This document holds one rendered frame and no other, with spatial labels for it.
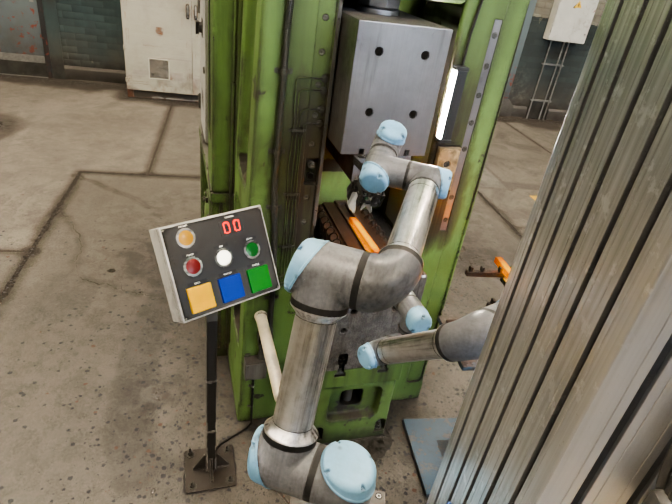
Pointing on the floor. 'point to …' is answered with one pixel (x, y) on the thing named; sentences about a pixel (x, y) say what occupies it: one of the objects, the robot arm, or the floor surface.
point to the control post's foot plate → (226, 470)
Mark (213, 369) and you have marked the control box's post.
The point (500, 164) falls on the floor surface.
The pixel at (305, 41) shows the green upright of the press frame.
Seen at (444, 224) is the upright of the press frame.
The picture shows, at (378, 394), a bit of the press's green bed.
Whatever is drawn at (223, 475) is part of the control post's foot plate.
